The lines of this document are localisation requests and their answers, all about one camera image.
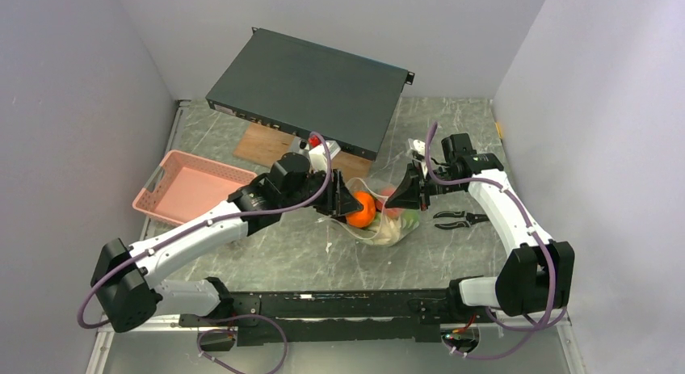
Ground dark rack network switch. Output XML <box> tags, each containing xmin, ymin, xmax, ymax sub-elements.
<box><xmin>205</xmin><ymin>28</ymin><xmax>415</xmax><ymax>161</ymax></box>

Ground orange fake fruit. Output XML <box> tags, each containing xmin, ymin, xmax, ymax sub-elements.
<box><xmin>346</xmin><ymin>191</ymin><xmax>376</xmax><ymax>229</ymax></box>

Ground black handled pliers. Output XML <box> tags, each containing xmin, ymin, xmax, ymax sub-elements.
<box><xmin>432</xmin><ymin>211</ymin><xmax>490</xmax><ymax>230</ymax></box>

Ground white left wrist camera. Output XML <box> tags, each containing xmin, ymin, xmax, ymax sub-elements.
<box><xmin>308</xmin><ymin>136</ymin><xmax>341</xmax><ymax>171</ymax></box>

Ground clear zip top bag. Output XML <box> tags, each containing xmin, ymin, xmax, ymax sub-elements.
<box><xmin>321</xmin><ymin>153</ymin><xmax>420</xmax><ymax>246</ymax></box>

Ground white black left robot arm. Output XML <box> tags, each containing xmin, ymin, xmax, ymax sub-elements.
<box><xmin>89</xmin><ymin>153</ymin><xmax>364</xmax><ymax>333</ymax></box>

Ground green fake vegetable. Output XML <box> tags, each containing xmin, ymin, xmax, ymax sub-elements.
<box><xmin>398</xmin><ymin>209</ymin><xmax>420</xmax><ymax>233</ymax></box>

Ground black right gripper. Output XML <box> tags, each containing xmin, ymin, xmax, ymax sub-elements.
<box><xmin>385</xmin><ymin>159</ymin><xmax>463</xmax><ymax>212</ymax></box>

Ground dark red fake fruit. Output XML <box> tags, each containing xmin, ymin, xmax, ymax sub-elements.
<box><xmin>374</xmin><ymin>186</ymin><xmax>404</xmax><ymax>219</ymax></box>

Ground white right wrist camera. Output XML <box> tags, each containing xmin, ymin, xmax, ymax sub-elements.
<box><xmin>406</xmin><ymin>138</ymin><xmax>426</xmax><ymax>167</ymax></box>

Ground pink plastic basket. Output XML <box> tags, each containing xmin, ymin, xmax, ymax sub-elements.
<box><xmin>132</xmin><ymin>149</ymin><xmax>256</xmax><ymax>226</ymax></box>

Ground wooden board stand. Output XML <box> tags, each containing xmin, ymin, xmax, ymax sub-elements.
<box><xmin>233</xmin><ymin>124</ymin><xmax>372</xmax><ymax>179</ymax></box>

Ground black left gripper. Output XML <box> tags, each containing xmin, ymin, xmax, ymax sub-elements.
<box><xmin>281</xmin><ymin>167</ymin><xmax>362</xmax><ymax>217</ymax></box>

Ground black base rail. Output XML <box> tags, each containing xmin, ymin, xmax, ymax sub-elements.
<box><xmin>179</xmin><ymin>288</ymin><xmax>489</xmax><ymax>347</ymax></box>

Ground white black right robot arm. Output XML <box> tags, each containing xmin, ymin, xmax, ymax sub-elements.
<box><xmin>385</xmin><ymin>133</ymin><xmax>575</xmax><ymax>321</ymax></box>

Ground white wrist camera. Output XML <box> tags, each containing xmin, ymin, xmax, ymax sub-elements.
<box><xmin>308</xmin><ymin>136</ymin><xmax>341</xmax><ymax>171</ymax></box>
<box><xmin>406</xmin><ymin>138</ymin><xmax>426</xmax><ymax>167</ymax></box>

